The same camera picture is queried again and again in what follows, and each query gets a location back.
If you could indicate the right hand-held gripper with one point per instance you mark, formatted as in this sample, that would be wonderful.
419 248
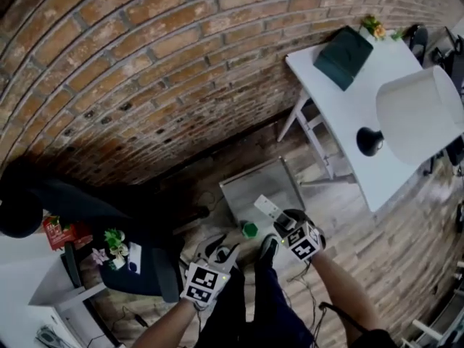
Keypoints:
302 241

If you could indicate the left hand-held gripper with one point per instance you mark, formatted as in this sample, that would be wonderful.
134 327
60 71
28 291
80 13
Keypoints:
203 281

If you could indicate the white remote control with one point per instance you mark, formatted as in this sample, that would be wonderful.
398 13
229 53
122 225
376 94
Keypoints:
264 205

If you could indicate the green cup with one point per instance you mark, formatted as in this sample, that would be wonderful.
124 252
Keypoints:
250 230

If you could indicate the white table lamp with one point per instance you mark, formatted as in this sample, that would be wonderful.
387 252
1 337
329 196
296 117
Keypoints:
417 114

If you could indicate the person's right forearm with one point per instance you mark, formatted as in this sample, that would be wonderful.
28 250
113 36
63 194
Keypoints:
340 292

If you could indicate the person's left forearm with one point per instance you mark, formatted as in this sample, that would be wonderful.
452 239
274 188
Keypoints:
166 325

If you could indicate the person's right shoe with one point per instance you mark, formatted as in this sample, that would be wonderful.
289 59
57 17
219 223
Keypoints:
269 248

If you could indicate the small grey side table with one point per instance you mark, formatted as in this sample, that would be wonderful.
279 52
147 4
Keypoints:
261 183

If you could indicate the black low table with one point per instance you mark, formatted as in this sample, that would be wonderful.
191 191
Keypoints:
156 274

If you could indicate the person's legs in dark trousers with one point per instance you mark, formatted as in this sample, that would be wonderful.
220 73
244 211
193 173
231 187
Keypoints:
268 310

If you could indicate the white phone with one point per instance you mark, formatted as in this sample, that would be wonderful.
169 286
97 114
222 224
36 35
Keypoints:
134 256

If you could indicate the black power adapter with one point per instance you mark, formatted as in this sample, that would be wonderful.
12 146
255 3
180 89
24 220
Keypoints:
140 320

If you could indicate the green plant in white pot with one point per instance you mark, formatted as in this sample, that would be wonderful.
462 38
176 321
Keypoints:
115 243

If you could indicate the pink artificial flower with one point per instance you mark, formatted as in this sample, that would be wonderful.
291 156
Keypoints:
98 256

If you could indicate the white square table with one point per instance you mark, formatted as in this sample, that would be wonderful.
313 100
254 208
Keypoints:
337 103

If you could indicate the black flat bar device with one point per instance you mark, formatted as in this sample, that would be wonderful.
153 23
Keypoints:
72 265

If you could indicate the black sofa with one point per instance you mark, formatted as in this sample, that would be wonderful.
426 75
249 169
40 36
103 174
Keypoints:
72 201

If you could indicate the red box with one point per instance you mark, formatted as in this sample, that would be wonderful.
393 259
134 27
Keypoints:
61 232

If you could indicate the black rectangular box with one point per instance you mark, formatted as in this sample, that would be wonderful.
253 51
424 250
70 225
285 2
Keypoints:
340 56

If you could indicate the white metal rack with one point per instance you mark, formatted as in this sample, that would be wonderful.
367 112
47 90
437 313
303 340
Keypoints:
438 317

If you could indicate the white cabinet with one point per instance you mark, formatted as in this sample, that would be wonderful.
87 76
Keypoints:
25 288

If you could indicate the orange flower bouquet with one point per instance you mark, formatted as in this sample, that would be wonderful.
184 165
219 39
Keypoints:
375 27

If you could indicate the small green potted plant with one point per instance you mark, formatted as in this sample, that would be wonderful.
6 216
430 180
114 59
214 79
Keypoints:
397 35

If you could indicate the black folding chair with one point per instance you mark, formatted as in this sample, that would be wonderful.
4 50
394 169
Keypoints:
420 44

